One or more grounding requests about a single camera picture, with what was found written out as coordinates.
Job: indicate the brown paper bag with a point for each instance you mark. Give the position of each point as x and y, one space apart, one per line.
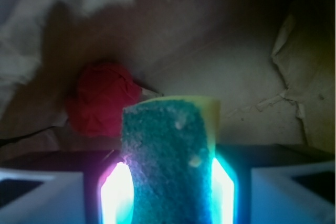
270 63

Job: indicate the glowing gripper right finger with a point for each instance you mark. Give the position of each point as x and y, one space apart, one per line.
273 184

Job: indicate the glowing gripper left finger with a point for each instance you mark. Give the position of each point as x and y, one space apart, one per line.
66 187

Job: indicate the green yellow sponge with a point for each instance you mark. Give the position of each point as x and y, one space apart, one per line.
169 145

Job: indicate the red crumpled cloth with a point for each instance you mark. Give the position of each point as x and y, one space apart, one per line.
102 91

